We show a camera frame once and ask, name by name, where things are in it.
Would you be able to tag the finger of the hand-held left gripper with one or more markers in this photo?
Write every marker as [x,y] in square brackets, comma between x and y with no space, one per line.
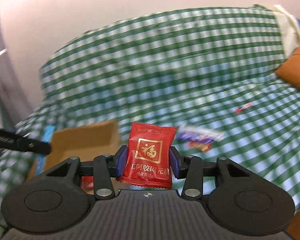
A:
[27,143]

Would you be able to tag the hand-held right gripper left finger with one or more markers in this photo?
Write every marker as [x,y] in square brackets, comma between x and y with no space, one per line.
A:
[121,161]

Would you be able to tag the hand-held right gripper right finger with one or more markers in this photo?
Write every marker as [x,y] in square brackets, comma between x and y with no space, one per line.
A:
[174,163]

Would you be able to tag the blue snack packet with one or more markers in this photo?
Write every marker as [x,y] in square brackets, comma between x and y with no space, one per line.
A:
[47,135]

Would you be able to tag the red square snack packet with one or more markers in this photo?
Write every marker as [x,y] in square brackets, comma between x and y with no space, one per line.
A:
[147,152]

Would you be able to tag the cardboard box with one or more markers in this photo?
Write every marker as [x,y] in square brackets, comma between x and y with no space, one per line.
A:
[85,140]

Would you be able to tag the small colourful candy wrapper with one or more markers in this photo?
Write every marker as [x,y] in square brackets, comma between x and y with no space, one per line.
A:
[198,145]

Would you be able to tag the clear plastic snack packet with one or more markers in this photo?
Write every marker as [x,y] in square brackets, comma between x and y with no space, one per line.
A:
[200,133]

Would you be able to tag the long red snack strip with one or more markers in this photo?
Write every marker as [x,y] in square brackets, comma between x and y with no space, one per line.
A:
[243,107]

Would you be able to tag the green checked blanket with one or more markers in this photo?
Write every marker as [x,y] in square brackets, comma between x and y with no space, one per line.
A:
[165,67]

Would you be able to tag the orange pillow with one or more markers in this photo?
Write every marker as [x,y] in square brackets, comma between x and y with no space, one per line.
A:
[297,67]

